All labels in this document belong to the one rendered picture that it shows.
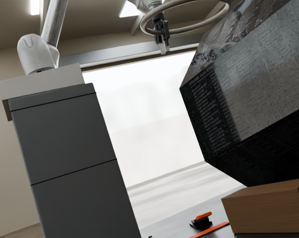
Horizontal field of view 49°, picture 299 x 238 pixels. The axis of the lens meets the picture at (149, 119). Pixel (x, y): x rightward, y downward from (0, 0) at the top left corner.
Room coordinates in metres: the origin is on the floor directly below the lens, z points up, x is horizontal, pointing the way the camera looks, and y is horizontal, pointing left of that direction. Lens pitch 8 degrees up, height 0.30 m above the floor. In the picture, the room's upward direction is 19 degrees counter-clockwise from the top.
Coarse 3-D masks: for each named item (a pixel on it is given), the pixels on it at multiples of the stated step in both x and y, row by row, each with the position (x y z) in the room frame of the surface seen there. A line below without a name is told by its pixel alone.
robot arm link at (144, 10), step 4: (128, 0) 1.91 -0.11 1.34; (132, 0) 1.91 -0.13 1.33; (136, 0) 1.90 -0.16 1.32; (140, 0) 1.89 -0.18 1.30; (136, 4) 1.92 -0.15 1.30; (140, 4) 1.90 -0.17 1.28; (140, 8) 1.92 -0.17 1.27; (144, 8) 1.90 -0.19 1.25; (144, 12) 1.94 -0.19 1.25; (148, 12) 1.93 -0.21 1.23
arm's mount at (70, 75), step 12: (48, 72) 1.48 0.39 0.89; (60, 72) 1.50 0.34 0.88; (72, 72) 1.52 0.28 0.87; (0, 84) 1.39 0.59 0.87; (12, 84) 1.41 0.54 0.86; (24, 84) 1.43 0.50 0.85; (36, 84) 1.45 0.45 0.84; (48, 84) 1.47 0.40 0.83; (60, 84) 1.49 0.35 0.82; (72, 84) 1.51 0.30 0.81; (12, 96) 1.41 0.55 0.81
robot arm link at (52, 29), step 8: (56, 0) 1.81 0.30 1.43; (64, 0) 1.83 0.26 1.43; (56, 8) 1.81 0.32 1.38; (64, 8) 1.84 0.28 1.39; (48, 16) 1.81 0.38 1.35; (56, 16) 1.81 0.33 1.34; (48, 24) 1.80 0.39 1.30; (56, 24) 1.82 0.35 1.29; (48, 32) 1.80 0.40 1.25; (56, 32) 1.82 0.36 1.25; (48, 40) 1.80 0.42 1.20; (56, 40) 1.83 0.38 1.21; (56, 48) 1.84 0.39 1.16; (56, 56) 1.82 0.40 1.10; (56, 64) 1.83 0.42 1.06
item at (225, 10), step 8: (176, 0) 1.40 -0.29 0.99; (184, 0) 1.40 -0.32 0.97; (192, 0) 1.40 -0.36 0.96; (160, 8) 1.44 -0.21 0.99; (168, 8) 1.43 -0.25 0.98; (224, 8) 1.65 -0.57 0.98; (144, 16) 1.52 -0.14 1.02; (152, 16) 1.49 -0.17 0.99; (216, 16) 1.74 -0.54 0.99; (144, 24) 1.57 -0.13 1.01; (200, 24) 1.82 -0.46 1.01; (208, 24) 1.81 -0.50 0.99; (144, 32) 1.71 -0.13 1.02; (152, 32) 1.75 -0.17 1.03; (160, 32) 1.80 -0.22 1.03; (176, 32) 1.85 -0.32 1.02; (184, 32) 1.86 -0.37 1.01
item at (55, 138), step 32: (32, 96) 1.43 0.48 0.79; (64, 96) 1.49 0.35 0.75; (96, 96) 1.55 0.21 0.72; (32, 128) 1.42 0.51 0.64; (64, 128) 1.47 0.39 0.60; (96, 128) 1.53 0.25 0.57; (32, 160) 1.41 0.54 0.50; (64, 160) 1.46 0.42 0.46; (96, 160) 1.51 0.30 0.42; (32, 192) 1.60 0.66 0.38; (64, 192) 1.44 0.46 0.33; (96, 192) 1.49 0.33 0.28; (64, 224) 1.43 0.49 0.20; (96, 224) 1.48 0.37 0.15; (128, 224) 1.53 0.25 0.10
